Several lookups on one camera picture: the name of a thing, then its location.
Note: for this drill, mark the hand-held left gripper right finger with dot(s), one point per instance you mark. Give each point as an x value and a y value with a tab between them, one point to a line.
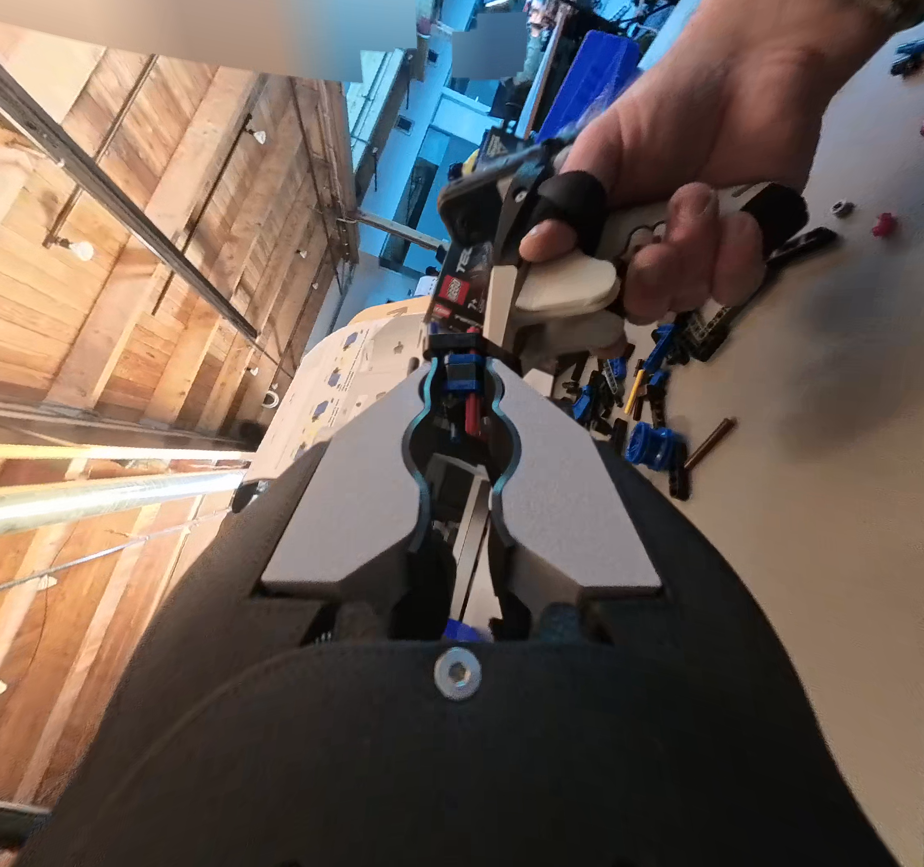
577	520

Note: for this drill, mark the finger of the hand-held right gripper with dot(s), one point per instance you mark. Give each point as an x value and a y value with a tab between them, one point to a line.
502	304

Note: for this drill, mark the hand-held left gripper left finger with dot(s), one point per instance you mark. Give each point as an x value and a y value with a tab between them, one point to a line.
339	520

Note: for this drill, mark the toy brick motor assembly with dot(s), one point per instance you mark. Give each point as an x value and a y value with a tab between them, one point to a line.
462	376

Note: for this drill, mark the grey desk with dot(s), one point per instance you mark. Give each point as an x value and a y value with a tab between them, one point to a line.
794	556

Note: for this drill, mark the person's right hand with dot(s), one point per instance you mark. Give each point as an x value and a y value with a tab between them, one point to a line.
722	101

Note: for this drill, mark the toy set box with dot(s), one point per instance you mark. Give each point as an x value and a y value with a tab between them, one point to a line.
462	293

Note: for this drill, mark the blue toy wheel hub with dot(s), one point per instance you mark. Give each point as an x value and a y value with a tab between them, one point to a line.
653	444

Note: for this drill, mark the pile of black toy beams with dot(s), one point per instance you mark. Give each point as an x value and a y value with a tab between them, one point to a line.
599	394

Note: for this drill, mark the instruction booklet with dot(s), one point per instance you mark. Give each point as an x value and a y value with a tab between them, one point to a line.
346	390

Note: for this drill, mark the yellow toy axle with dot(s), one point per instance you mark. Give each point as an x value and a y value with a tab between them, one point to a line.
635	392

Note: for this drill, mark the brown toy axle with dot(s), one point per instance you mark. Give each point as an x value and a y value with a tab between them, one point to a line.
711	443

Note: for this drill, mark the wooden-edged table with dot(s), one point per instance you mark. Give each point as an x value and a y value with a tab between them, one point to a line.
548	51

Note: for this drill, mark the small blue storage bin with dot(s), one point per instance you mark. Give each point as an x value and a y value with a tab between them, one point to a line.
592	80

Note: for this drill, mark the silver ceiling pipe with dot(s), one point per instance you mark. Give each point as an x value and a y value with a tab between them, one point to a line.
108	502

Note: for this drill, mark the long black toy beam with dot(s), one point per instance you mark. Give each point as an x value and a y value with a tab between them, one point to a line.
779	275

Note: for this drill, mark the small grey toy bush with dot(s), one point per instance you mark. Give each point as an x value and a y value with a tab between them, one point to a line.
842	208

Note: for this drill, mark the small red toy pin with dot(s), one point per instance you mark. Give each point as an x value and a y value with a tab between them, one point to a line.
882	224

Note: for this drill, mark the dark blue toy connector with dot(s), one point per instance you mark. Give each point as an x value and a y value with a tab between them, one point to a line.
906	58

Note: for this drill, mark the black ceiling rail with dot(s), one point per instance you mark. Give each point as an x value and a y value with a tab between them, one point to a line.
130	203

